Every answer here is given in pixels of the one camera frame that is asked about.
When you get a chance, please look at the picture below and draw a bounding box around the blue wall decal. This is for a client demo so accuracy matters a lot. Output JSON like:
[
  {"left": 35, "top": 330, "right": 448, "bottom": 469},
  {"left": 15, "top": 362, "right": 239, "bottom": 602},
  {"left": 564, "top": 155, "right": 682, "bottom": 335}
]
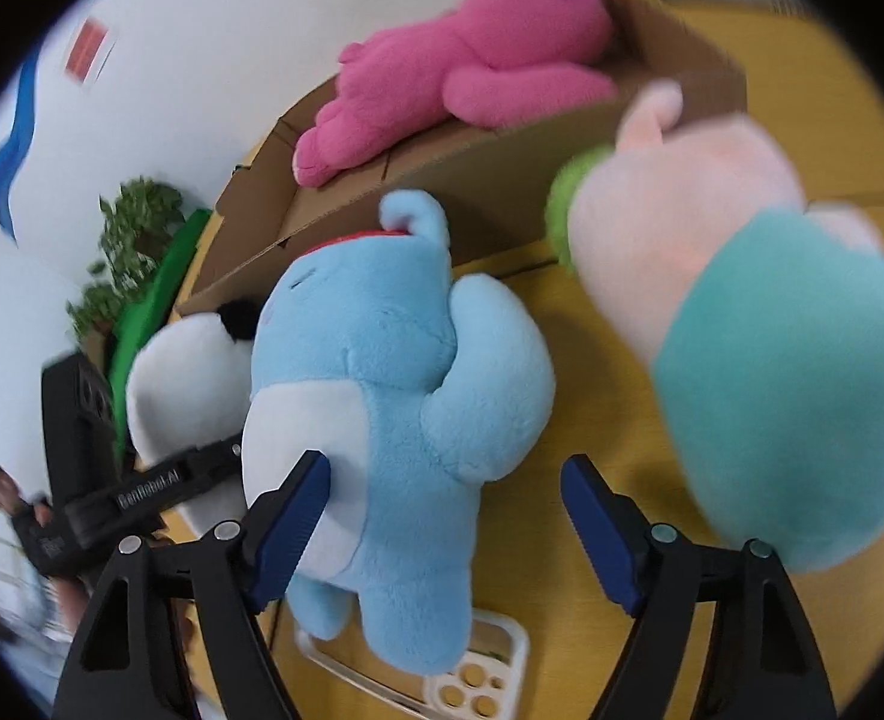
[{"left": 0, "top": 45, "right": 42, "bottom": 245}]

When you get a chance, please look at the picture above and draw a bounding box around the blue plush toy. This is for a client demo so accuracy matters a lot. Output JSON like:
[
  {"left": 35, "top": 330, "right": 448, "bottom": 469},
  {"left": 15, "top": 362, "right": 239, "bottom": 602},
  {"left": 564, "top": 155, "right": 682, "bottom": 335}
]
[{"left": 242, "top": 190, "right": 557, "bottom": 676}]

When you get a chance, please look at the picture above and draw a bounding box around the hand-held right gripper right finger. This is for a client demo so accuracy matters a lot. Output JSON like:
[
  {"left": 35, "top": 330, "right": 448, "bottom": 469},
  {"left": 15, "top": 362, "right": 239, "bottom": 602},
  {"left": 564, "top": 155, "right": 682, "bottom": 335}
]
[{"left": 560, "top": 454, "right": 839, "bottom": 720}]

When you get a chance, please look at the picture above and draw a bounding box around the black chair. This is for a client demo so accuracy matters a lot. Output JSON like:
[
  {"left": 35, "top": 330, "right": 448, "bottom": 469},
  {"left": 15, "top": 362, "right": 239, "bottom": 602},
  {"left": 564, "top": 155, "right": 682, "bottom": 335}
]
[{"left": 41, "top": 351, "right": 124, "bottom": 500}]

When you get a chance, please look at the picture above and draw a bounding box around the cardboard box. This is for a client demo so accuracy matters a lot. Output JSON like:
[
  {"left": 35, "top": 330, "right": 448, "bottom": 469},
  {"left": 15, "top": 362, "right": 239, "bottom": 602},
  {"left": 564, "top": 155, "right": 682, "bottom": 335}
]
[{"left": 172, "top": 0, "right": 749, "bottom": 316}]

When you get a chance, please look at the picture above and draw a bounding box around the green board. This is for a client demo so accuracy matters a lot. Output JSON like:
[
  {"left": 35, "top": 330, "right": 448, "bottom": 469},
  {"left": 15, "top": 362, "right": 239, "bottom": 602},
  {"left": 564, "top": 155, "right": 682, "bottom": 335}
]
[{"left": 107, "top": 208, "right": 214, "bottom": 451}]

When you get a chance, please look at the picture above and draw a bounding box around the pink and teal plush toy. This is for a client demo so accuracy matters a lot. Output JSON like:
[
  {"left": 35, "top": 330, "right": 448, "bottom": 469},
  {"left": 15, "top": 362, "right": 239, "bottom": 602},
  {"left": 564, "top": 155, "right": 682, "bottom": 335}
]
[{"left": 547, "top": 81, "right": 884, "bottom": 575}]

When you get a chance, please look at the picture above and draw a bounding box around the white plush toy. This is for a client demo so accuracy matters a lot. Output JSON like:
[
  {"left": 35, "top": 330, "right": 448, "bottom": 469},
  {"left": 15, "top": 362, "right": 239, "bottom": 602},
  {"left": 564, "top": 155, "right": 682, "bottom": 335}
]
[{"left": 125, "top": 298, "right": 263, "bottom": 541}]

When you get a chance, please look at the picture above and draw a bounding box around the white phone case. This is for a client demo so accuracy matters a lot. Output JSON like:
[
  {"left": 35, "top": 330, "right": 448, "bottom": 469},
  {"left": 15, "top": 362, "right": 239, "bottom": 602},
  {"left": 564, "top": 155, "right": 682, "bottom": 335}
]
[{"left": 294, "top": 610, "right": 531, "bottom": 720}]

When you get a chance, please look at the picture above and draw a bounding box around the magenta plush toy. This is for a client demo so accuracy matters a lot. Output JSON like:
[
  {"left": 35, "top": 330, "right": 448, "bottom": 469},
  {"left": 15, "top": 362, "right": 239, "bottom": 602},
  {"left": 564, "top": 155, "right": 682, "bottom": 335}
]
[{"left": 292, "top": 0, "right": 623, "bottom": 188}]

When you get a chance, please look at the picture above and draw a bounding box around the green potted plant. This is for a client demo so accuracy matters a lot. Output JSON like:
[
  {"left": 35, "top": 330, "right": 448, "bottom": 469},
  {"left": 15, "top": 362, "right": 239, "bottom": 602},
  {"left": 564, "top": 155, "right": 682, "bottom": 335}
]
[{"left": 67, "top": 176, "right": 188, "bottom": 342}]

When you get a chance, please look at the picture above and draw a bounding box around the red wall sign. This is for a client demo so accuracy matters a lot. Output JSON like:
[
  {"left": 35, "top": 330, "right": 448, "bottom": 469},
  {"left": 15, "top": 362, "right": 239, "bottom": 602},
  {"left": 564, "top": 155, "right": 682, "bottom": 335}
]
[{"left": 63, "top": 15, "right": 117, "bottom": 87}]

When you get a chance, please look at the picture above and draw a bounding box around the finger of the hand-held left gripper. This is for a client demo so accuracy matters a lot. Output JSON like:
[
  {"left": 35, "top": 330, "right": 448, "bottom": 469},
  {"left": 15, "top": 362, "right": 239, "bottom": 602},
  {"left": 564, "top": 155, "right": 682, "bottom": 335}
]
[{"left": 179, "top": 438, "right": 245, "bottom": 487}]

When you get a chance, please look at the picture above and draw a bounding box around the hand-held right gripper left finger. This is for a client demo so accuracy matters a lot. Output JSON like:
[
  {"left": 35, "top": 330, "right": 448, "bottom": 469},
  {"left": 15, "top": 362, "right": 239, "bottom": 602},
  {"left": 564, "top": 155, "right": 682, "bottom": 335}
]
[{"left": 52, "top": 450, "right": 332, "bottom": 720}]

